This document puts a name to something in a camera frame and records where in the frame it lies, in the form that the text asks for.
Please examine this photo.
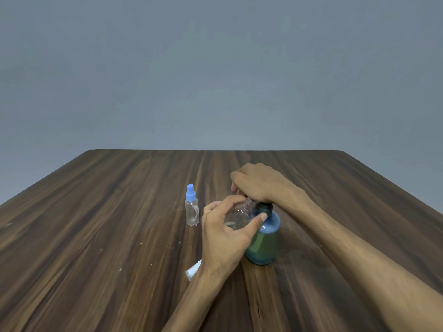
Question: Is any white spray cap with tube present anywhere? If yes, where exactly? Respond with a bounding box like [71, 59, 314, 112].
[185, 260, 203, 282]

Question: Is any blue-capped small spray bottle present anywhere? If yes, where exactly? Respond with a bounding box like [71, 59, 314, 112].
[185, 184, 200, 227]

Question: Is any clear small bottle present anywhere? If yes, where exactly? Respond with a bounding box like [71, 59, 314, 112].
[224, 198, 258, 231]

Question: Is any blue green pump bottle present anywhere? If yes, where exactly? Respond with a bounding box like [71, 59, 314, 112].
[244, 202, 281, 266]

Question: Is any person's right forearm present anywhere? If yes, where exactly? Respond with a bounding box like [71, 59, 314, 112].
[278, 191, 443, 332]

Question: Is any person's left hand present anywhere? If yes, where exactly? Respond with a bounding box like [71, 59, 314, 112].
[200, 195, 269, 282]

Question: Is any person's right hand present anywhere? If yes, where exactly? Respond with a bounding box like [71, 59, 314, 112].
[229, 162, 309, 208]

